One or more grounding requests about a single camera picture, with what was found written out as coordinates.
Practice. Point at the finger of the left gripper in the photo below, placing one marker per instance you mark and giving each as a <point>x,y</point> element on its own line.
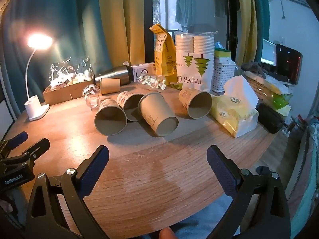
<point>8,145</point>
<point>34,152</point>

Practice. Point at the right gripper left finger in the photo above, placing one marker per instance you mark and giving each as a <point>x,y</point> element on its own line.
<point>45,218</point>

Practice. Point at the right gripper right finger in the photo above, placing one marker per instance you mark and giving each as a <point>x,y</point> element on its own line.
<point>270,219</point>

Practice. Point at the plain kraft paper cup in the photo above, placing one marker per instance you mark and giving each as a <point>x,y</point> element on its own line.
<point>158,114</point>

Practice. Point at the clear plastic cup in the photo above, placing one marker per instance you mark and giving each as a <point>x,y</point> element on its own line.
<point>91,96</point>

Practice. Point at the printed paper cup front left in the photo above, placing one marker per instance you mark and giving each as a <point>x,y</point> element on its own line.
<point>110,118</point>

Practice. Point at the printed paper cup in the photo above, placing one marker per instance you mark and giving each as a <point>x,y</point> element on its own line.
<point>110,118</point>
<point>129,101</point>
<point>197,103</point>

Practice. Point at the small brown paper cup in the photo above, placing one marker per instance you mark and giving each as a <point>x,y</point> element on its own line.
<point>109,85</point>

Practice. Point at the printed paper cup behind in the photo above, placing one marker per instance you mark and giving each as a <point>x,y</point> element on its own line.
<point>129,101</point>

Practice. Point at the printed paper cup right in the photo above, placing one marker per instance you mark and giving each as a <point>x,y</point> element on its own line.
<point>197,103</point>

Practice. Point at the fingertip at bottom edge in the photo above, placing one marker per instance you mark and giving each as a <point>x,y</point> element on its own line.
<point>167,233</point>

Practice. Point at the floral blue blanket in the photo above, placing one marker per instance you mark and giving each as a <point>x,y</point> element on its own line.
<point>302,188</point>

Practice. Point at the white desk lamp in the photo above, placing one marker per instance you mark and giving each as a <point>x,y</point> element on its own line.
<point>34,108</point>

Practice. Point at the brown cardboard box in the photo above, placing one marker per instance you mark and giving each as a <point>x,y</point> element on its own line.
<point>66,87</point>

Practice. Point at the clear plastic snack bag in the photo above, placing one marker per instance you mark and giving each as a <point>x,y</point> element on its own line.
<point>70,71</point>

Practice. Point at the black pouch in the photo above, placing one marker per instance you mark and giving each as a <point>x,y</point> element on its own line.
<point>269,118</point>

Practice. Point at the stainless steel thermos bottle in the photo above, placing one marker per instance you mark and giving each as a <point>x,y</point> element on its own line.
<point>123,73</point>

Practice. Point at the teal curtain left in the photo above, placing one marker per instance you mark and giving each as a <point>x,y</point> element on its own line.
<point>75,27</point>

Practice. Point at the clear plastic water bottle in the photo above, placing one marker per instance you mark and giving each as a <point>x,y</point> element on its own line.
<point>157,82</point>

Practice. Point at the small white carton box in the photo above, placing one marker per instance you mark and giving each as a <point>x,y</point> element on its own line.
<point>146,68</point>

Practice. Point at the white plastic basket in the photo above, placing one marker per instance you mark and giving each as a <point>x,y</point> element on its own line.
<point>224,69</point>

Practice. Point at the black monitor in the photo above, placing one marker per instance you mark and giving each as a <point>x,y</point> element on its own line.
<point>288,63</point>

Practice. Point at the yellow paper bag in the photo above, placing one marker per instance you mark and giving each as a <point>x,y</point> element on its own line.
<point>165,54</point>

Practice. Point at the yellow curtain right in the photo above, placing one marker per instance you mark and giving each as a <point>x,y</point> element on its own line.
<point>248,42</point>

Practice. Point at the yellow curtain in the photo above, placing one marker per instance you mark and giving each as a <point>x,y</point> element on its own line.
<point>248,42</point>
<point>123,26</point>

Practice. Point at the yellow curtain left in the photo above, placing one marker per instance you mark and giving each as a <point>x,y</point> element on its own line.
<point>123,26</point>

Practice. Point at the paper cups pack bag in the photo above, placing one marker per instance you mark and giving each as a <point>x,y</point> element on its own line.
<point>195,58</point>

